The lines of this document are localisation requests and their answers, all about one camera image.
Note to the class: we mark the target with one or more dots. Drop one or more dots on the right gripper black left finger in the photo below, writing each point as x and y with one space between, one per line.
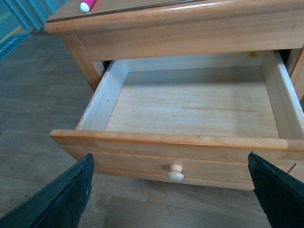
60 204

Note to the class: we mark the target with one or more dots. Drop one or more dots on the wooden drawer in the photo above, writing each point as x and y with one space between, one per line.
205 113

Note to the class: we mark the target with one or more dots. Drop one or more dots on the wooden nightstand cabinet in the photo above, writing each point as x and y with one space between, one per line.
123 29

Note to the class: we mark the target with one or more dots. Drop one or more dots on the round wooden drawer knob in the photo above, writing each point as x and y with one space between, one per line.
175 173

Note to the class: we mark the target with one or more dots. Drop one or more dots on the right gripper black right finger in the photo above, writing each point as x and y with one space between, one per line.
280 195

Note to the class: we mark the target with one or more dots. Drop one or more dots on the grey pleated curtain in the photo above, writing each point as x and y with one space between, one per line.
32 14

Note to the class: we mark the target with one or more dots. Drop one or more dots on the green floor mat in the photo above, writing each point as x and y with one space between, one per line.
11 43

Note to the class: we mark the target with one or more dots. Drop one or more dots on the pink marker with white cap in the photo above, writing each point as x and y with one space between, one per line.
86 5

